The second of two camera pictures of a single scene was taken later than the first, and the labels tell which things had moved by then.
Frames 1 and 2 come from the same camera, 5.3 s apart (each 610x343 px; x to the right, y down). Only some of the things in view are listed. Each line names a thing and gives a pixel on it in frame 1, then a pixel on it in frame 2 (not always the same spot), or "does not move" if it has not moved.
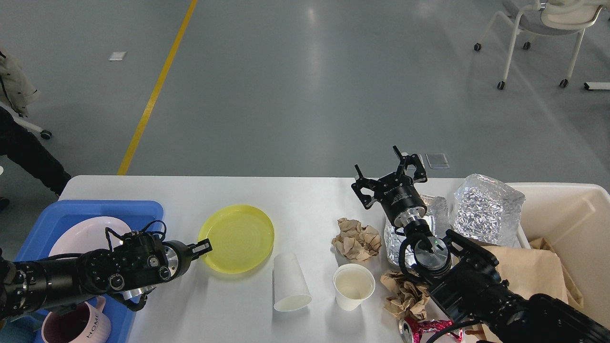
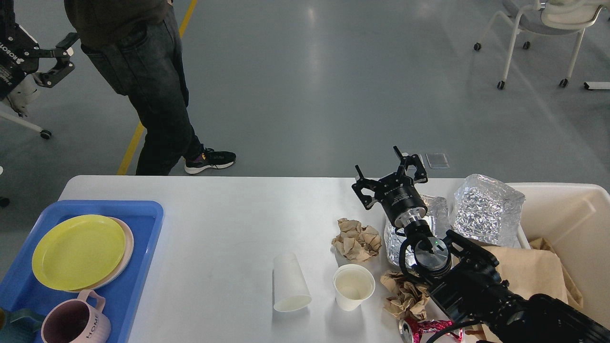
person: [30, 153] to [133, 47]
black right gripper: [400, 199] does not move
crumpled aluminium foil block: [485, 209] does not move
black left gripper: [179, 256] to [19, 54]
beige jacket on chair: [16, 87] does not move
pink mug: [84, 323] does not move
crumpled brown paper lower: [405, 299] does not move
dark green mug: [21, 330] does not move
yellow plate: [242, 237] to [79, 253]
